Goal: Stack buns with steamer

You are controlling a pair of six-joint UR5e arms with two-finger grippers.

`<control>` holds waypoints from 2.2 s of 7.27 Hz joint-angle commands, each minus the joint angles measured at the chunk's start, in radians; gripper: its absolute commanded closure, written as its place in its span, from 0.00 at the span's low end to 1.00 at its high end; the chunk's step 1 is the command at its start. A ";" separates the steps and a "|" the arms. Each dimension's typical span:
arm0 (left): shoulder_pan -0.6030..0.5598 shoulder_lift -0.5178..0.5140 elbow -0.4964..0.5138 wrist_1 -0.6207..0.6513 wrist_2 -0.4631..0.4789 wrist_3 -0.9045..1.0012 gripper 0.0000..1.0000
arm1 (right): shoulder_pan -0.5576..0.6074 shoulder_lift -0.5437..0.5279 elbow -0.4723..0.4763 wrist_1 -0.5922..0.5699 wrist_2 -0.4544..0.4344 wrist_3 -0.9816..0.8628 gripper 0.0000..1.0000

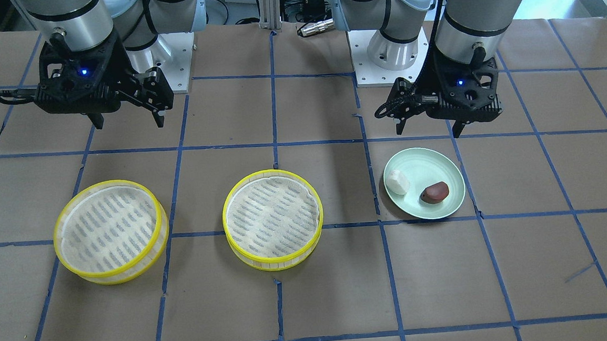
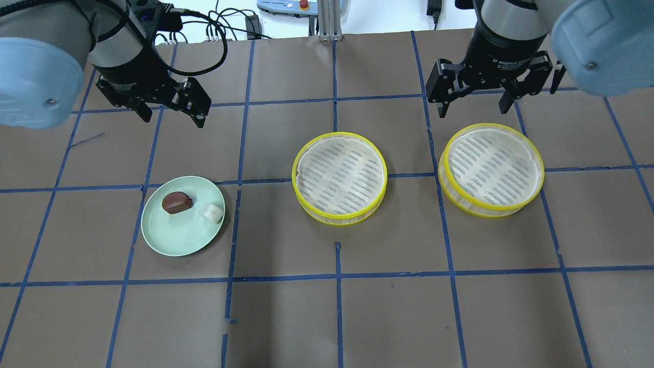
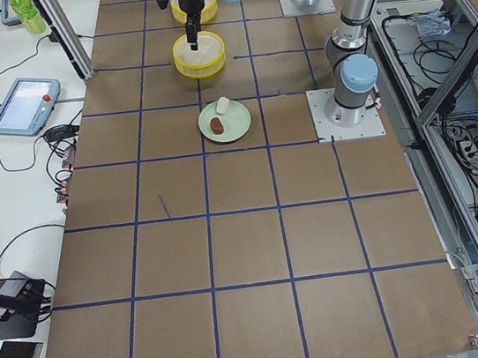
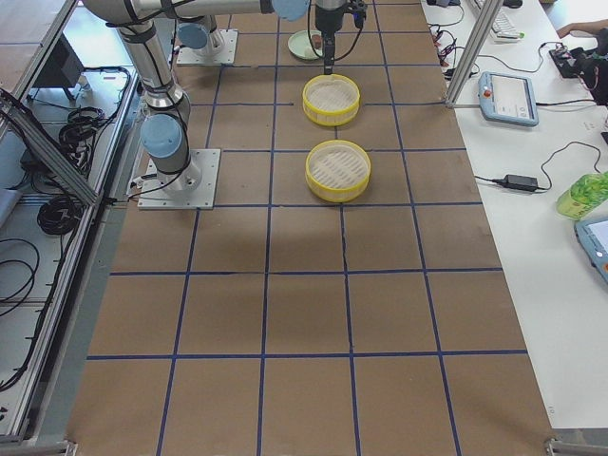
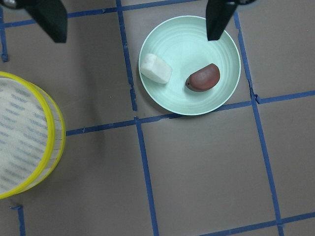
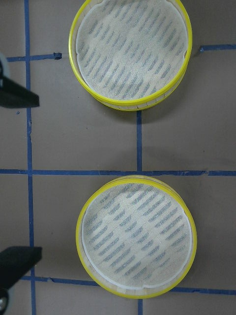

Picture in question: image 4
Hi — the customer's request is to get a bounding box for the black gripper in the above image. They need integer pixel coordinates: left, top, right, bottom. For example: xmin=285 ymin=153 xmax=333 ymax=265
xmin=314 ymin=0 xmax=344 ymax=75

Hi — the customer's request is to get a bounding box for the brown bun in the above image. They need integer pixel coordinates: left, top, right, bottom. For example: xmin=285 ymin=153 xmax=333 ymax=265
xmin=312 ymin=35 xmax=323 ymax=48

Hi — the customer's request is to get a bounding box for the yellow bamboo steamer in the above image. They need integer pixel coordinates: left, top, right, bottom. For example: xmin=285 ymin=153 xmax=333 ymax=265
xmin=305 ymin=140 xmax=371 ymax=203
xmin=302 ymin=74 xmax=360 ymax=127

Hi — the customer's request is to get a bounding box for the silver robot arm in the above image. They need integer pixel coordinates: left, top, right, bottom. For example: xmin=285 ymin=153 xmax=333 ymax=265
xmin=177 ymin=15 xmax=224 ymax=53
xmin=84 ymin=1 xmax=349 ymax=137

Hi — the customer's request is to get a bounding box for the light green plate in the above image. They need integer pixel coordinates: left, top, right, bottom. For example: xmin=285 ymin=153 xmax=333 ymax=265
xmin=288 ymin=30 xmax=323 ymax=61

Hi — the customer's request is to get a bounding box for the white keyboard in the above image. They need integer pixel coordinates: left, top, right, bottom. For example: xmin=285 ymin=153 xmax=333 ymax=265
xmin=490 ymin=10 xmax=524 ymax=42

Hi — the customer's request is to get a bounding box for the blue teach pendant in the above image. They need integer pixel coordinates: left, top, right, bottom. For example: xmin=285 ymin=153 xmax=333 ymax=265
xmin=574 ymin=217 xmax=608 ymax=282
xmin=478 ymin=71 xmax=539 ymax=127

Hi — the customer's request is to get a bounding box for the black power adapter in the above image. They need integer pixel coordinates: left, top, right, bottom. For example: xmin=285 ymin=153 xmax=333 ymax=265
xmin=491 ymin=174 xmax=540 ymax=193

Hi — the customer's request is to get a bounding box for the black electronics board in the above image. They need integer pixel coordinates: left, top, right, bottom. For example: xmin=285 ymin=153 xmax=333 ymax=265
xmin=549 ymin=45 xmax=592 ymax=79

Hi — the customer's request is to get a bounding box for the green drink bottle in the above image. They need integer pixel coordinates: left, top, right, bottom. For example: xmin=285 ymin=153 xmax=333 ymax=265
xmin=556 ymin=173 xmax=607 ymax=219

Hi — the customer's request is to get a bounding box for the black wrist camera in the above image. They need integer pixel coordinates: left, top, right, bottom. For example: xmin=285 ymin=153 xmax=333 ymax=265
xmin=348 ymin=0 xmax=368 ymax=29

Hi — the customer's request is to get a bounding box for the aluminium frame post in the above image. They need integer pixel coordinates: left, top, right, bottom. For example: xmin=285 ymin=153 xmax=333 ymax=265
xmin=446 ymin=0 xmax=502 ymax=108

